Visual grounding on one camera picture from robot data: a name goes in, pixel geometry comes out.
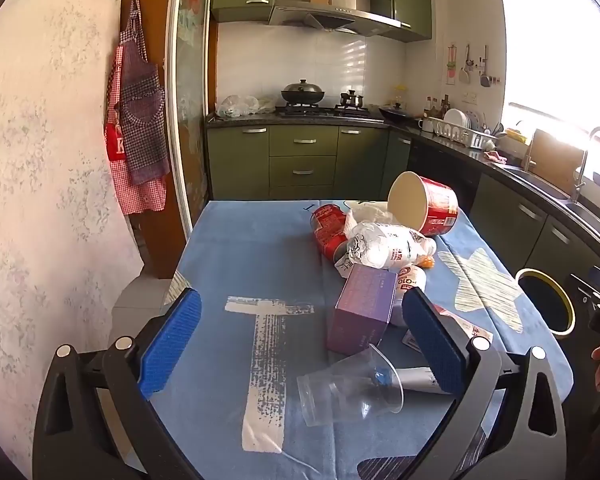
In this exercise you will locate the hanging kitchen utensils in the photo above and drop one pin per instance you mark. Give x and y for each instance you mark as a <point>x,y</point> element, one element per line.
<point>485,77</point>

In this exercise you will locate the small dark pot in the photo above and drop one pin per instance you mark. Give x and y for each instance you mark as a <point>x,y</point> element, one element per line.
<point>352,100</point>

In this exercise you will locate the purple checked apron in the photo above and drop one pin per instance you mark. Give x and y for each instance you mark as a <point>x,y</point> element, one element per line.
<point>142,125</point>

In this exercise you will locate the yellow sponge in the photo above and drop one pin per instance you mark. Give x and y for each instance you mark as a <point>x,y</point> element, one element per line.
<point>517,136</point>

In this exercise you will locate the clear plastic bag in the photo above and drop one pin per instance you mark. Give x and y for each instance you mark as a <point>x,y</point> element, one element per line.
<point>385,247</point>
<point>237,105</point>

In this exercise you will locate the white supplement bottle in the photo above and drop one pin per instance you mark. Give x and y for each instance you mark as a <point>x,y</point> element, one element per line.
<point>411,280</point>

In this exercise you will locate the white dish rack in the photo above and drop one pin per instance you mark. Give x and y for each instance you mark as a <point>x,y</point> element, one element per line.
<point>460,135</point>

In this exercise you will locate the dark kitchen countertop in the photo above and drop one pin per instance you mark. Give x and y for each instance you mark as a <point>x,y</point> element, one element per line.
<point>472,157</point>

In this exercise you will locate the yellow trash bin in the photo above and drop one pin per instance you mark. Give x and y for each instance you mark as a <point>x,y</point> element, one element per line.
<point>542,300</point>

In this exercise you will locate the bright window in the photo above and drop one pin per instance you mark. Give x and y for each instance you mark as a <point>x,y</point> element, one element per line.
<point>560,35</point>

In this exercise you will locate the red checked apron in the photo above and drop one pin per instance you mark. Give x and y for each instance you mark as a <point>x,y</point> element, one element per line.
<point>115,145</point>

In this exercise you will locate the red paper noodle bowl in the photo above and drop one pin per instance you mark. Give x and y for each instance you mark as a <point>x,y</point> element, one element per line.
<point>437,202</point>

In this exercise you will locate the pink dish cloth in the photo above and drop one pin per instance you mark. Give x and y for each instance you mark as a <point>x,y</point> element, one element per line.
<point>496,156</point>

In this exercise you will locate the row of sauce bottles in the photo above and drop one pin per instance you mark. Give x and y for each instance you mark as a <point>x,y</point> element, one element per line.
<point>436,107</point>

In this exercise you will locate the crushed red drink can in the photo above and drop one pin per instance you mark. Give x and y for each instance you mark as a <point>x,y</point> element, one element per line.
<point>327,225</point>

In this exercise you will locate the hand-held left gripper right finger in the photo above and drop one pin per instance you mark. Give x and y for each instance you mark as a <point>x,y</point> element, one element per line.
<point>432,345</point>

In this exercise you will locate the stacked white plates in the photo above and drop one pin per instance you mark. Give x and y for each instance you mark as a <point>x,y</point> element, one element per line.
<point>457,117</point>

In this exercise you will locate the black gas stove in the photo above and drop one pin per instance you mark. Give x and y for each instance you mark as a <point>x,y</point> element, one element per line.
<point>325,111</point>

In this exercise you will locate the white paper towel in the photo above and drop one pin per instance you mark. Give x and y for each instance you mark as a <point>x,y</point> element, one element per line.
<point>367,210</point>

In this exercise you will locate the white mug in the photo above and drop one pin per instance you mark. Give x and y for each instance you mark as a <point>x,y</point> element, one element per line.
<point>426,125</point>

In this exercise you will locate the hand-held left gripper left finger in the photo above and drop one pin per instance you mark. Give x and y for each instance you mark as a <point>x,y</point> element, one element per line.
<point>172,340</point>

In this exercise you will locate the black wok with lid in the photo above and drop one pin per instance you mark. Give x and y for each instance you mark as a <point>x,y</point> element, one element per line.
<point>302,92</point>

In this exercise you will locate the glass sliding door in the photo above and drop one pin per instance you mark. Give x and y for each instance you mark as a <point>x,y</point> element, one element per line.
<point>192,110</point>

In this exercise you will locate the clear plastic cup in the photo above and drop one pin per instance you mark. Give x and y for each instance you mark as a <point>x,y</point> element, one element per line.
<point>340,390</point>

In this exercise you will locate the blue printed tablecloth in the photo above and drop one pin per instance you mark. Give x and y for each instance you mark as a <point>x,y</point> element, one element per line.
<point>260,260</point>

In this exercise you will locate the green base cabinets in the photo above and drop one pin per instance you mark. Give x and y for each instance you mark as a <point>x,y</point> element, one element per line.
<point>300,140</point>

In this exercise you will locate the yellow-capped jar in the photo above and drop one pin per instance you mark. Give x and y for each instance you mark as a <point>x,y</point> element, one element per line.
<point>400,96</point>

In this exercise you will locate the white squeeze tube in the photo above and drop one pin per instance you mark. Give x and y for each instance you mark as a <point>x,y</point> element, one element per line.
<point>415,380</point>

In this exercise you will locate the tall steel faucet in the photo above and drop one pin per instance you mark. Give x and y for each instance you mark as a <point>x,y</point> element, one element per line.
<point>580,175</point>

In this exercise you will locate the purple cardboard box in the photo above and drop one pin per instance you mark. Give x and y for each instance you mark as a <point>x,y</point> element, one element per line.
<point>360,305</point>

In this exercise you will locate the orange mesh sponge cloth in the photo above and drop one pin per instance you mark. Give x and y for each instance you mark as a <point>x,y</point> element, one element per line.
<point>428,261</point>

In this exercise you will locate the black frying pan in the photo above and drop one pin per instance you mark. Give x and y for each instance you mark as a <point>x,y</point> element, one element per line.
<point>394,114</point>

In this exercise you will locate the steel range hood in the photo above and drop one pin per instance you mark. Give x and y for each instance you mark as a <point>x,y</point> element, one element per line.
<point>325,17</point>

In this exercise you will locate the wooden cutting board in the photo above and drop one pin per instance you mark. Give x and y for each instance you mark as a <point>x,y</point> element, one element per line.
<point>555,160</point>

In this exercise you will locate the steel kitchen sink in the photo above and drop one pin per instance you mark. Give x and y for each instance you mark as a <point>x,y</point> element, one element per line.
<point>595,215</point>

